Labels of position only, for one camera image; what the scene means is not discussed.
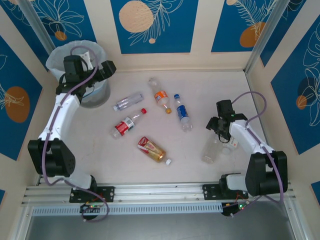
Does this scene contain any grey round waste bin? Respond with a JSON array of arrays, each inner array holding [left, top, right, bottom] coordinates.
[[46, 39, 111, 109]]

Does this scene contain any left control circuit board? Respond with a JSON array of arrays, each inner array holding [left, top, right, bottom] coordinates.
[[79, 202, 105, 215]]

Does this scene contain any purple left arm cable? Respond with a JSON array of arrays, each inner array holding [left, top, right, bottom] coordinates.
[[41, 45, 110, 223]]

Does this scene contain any yellow tea bottle red label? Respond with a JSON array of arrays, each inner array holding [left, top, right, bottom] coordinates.
[[136, 136, 173, 166]]

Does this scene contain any aluminium frame post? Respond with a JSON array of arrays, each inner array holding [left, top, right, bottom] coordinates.
[[244, 0, 290, 76], [17, 0, 56, 52]]

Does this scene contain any control circuit board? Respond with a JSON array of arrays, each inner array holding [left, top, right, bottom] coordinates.
[[79, 202, 105, 215], [221, 201, 251, 217]]

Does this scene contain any white slotted cable duct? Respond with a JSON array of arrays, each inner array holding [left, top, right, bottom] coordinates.
[[31, 203, 225, 216]]

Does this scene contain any large clear bottle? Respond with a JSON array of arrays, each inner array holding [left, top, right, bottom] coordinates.
[[201, 134, 227, 165]]

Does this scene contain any orange label soda bottle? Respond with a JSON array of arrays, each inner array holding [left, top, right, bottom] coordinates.
[[148, 77, 173, 115]]

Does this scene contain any clear bottle white cap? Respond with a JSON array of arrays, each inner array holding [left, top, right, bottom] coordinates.
[[112, 91, 145, 112]]

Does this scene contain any white plastic bin liner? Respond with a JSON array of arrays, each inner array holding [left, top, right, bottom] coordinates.
[[46, 39, 107, 78]]

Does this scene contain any red cap red label bottle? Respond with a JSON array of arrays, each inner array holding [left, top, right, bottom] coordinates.
[[109, 107, 148, 139]]

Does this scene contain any right control circuit board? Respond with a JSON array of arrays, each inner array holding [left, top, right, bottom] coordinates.
[[221, 201, 251, 217]]

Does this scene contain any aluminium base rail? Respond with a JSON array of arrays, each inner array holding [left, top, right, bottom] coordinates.
[[21, 182, 297, 206]]

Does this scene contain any blue cap blue label bottle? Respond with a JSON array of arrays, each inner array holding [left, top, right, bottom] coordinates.
[[173, 93, 194, 133]]

